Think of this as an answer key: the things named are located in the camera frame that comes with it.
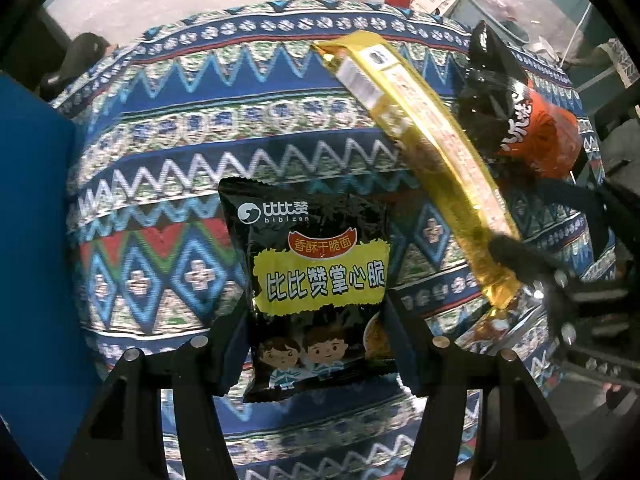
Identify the round black device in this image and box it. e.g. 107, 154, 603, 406
40, 32, 114, 102

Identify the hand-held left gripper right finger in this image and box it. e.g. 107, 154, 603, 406
384, 290, 583, 480

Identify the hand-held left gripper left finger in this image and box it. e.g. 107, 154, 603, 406
59, 305, 252, 480

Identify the long gold snack packet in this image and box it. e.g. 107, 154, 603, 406
310, 30, 526, 312

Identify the blue patterned blanket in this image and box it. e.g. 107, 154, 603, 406
50, 2, 609, 480

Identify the white cable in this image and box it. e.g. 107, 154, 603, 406
560, 4, 593, 63

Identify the blue panel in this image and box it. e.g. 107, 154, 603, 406
0, 72, 104, 427

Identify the black and orange snack packet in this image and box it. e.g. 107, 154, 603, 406
452, 20, 584, 182

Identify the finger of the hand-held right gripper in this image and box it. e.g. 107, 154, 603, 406
535, 177, 622, 282
487, 234, 582, 346

